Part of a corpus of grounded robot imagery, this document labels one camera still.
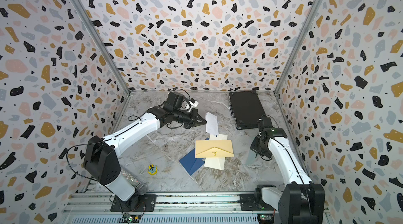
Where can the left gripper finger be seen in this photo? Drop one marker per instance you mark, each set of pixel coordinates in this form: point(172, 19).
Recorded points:
point(196, 117)
point(193, 123)

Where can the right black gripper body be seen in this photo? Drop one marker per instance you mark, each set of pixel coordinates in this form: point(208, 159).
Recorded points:
point(255, 146)

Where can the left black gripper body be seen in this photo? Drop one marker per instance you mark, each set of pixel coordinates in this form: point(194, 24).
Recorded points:
point(182, 116)

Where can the light teal envelope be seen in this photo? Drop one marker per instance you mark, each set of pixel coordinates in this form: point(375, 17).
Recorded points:
point(251, 158)

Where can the white letter paper blue border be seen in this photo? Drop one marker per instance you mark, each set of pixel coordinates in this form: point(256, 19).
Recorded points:
point(212, 124)

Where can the yellow envelope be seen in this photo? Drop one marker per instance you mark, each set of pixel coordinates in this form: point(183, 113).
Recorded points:
point(214, 149)

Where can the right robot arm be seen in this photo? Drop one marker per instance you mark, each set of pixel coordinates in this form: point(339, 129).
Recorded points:
point(301, 201)

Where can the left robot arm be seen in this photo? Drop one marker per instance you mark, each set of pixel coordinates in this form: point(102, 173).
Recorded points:
point(102, 154)

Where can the dark blue envelope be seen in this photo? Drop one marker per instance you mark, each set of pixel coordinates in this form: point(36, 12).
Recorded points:
point(190, 163)

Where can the cream envelope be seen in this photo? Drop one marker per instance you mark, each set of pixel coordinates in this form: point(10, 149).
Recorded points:
point(216, 162)

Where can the black briefcase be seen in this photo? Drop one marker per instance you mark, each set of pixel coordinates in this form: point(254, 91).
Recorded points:
point(246, 109)

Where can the small yellow round sticker toy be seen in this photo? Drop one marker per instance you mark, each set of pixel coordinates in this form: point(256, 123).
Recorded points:
point(152, 169)

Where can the glittery silver tube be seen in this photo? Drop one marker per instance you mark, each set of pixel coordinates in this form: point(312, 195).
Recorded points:
point(140, 187)

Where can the small circuit board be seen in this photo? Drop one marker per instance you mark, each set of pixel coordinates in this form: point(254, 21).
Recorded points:
point(131, 219)

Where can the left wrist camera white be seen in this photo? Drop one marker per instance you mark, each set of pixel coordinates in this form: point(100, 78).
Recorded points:
point(190, 104)

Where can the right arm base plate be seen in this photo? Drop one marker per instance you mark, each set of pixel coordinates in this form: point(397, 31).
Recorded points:
point(252, 202)

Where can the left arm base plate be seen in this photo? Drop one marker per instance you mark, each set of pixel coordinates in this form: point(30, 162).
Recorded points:
point(144, 203)

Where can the aluminium front rail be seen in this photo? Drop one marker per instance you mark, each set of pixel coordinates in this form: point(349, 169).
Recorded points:
point(170, 208)

